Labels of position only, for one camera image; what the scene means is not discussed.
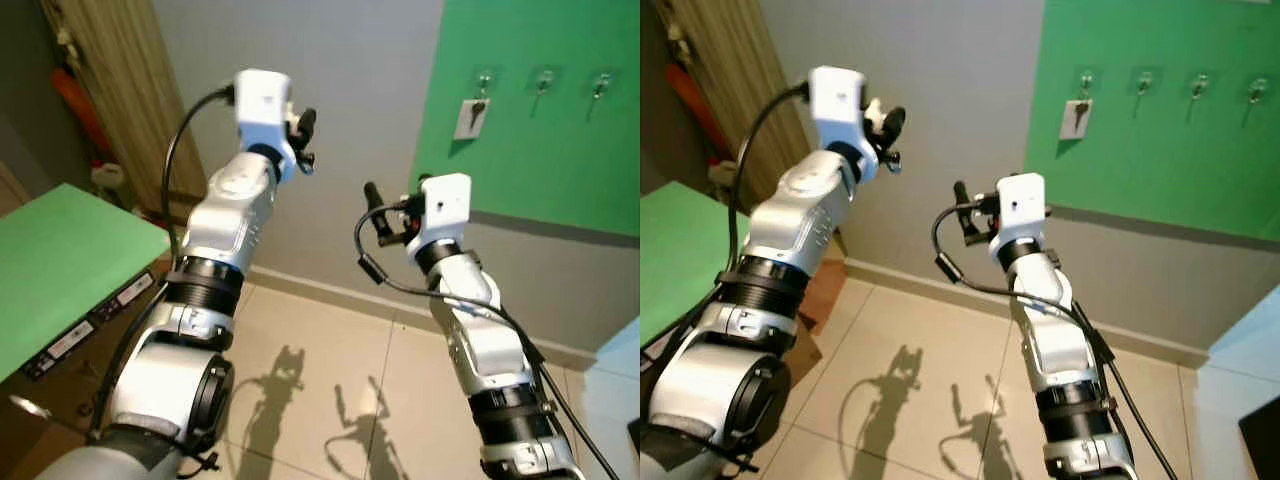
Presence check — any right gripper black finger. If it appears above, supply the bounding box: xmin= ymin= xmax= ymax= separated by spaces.
xmin=952 ymin=180 xmax=981 ymax=241
xmin=362 ymin=181 xmax=396 ymax=243

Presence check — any white key tag card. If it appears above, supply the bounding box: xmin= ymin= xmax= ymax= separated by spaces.
xmin=454 ymin=98 xmax=491 ymax=141
xmin=1059 ymin=98 xmax=1094 ymax=140

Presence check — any brown wooden door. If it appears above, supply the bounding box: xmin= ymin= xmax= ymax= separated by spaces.
xmin=40 ymin=0 xmax=181 ymax=216
xmin=655 ymin=0 xmax=811 ymax=206

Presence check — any green-topped table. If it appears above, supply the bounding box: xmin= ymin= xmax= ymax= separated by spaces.
xmin=0 ymin=183 xmax=171 ymax=383
xmin=640 ymin=180 xmax=736 ymax=346

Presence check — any white cabinet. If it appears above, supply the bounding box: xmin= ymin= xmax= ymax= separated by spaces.
xmin=1195 ymin=283 xmax=1280 ymax=480
xmin=578 ymin=315 xmax=641 ymax=480

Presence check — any black panel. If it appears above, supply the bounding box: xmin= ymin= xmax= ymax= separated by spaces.
xmin=1238 ymin=395 xmax=1280 ymax=480

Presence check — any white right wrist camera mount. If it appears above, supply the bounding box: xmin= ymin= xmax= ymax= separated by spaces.
xmin=992 ymin=172 xmax=1048 ymax=248
xmin=417 ymin=172 xmax=473 ymax=248

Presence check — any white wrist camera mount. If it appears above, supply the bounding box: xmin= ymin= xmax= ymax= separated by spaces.
xmin=417 ymin=172 xmax=473 ymax=248
xmin=233 ymin=68 xmax=299 ymax=153
xmin=806 ymin=66 xmax=871 ymax=153
xmin=992 ymin=172 xmax=1048 ymax=248

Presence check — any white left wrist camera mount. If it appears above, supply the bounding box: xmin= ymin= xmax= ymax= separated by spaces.
xmin=233 ymin=68 xmax=299 ymax=153
xmin=806 ymin=66 xmax=871 ymax=153

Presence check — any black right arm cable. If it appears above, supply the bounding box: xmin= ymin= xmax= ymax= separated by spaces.
xmin=931 ymin=200 xmax=1183 ymax=480
xmin=354 ymin=200 xmax=623 ymax=480

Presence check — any green plastic wall board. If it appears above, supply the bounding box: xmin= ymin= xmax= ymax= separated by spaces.
xmin=410 ymin=0 xmax=641 ymax=239
xmin=1023 ymin=0 xmax=1280 ymax=243

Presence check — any orange handle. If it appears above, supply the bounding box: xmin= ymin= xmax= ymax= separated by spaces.
xmin=50 ymin=65 xmax=111 ymax=161
xmin=663 ymin=62 xmax=736 ymax=161

